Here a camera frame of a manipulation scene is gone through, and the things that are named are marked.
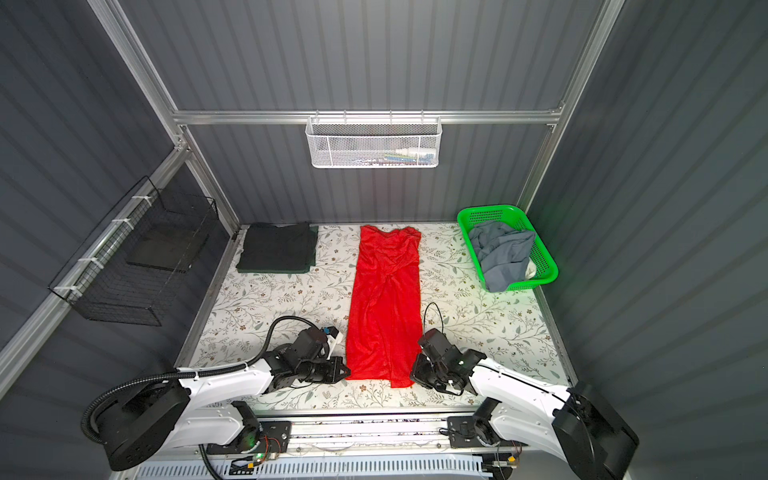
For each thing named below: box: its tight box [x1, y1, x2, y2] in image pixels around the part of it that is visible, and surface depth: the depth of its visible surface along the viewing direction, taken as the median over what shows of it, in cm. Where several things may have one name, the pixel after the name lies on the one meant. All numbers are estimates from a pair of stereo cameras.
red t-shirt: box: [346, 226, 423, 388], surface depth 96 cm
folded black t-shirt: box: [236, 222, 319, 273], surface depth 111 cm
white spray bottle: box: [395, 147, 436, 155], surface depth 93 cm
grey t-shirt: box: [469, 221, 536, 292], surface depth 97 cm
